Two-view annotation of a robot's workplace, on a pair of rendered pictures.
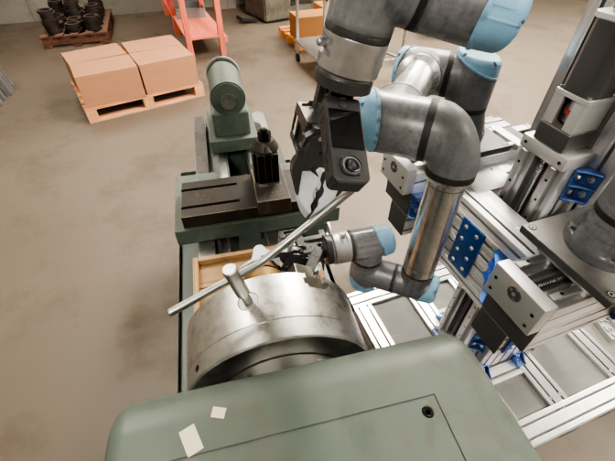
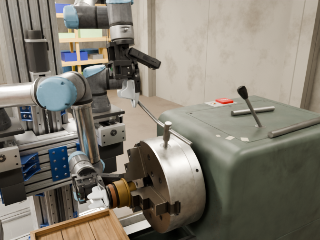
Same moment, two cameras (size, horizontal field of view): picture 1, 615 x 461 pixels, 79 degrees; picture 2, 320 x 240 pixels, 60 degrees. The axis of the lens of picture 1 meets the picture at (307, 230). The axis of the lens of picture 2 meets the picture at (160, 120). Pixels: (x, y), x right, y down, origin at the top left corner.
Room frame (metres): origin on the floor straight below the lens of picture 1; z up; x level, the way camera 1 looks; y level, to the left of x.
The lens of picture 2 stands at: (0.55, 0.87, 1.60)
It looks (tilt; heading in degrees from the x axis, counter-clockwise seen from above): 19 degrees down; 256
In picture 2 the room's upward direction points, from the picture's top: straight up
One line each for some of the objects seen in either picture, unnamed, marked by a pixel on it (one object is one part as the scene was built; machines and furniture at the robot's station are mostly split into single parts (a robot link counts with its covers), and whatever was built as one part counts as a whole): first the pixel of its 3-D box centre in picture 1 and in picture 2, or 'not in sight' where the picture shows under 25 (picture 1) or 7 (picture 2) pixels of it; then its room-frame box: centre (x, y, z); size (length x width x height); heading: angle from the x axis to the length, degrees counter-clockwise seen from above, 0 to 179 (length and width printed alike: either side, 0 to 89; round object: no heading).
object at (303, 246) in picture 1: (304, 251); (87, 184); (0.59, 0.01, 1.08); 0.12 x 0.09 x 0.08; 104
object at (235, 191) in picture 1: (249, 195); not in sight; (0.96, 0.19, 0.95); 0.43 x 0.18 x 0.04; 104
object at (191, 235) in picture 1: (254, 198); not in sight; (1.01, 0.19, 0.90); 0.53 x 0.30 x 0.06; 104
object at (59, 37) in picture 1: (75, 15); not in sight; (5.92, 3.35, 0.23); 1.26 x 0.87 x 0.46; 21
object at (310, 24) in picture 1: (322, 24); not in sight; (5.75, -0.19, 0.20); 1.10 x 0.75 x 0.40; 111
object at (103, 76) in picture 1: (134, 75); not in sight; (3.83, 1.79, 0.21); 1.22 x 0.88 x 0.42; 118
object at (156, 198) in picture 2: not in sight; (153, 201); (0.39, 0.16, 1.08); 0.12 x 0.11 x 0.05; 104
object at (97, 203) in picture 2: not in sight; (97, 204); (0.56, 0.11, 1.06); 0.09 x 0.06 x 0.03; 104
